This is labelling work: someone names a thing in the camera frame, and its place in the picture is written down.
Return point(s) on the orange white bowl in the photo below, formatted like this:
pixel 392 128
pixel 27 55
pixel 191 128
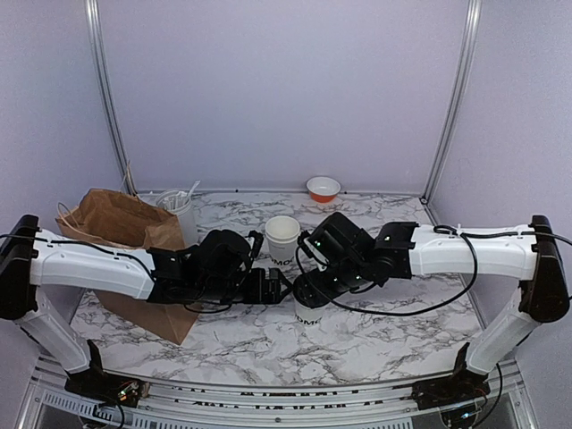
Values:
pixel 323 189

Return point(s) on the white plastic spoon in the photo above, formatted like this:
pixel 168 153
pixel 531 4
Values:
pixel 193 188

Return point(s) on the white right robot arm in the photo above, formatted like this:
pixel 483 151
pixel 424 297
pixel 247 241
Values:
pixel 528 254

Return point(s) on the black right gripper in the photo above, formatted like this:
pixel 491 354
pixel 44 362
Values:
pixel 336 295

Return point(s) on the white paper cups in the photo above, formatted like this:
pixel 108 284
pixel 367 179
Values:
pixel 281 233

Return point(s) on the right corner aluminium post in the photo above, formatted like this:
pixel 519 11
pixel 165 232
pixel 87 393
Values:
pixel 465 60

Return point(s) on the left corner aluminium post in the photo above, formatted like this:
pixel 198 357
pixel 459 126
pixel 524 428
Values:
pixel 104 84

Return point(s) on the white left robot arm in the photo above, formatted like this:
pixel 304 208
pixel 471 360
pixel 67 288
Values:
pixel 218 272

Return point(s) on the white container with sachets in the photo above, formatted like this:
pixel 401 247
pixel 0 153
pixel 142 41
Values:
pixel 179 203

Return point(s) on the front aluminium rail frame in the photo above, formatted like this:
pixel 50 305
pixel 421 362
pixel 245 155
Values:
pixel 171 404

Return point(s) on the single white paper cup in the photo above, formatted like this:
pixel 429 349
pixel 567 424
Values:
pixel 308 316

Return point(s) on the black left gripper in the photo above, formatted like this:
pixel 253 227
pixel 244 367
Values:
pixel 258 295

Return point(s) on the corner aluminium post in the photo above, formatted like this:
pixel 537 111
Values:
pixel 465 60
pixel 104 84

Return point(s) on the black coffee cup lid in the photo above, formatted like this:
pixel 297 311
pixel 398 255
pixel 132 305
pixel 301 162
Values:
pixel 310 289

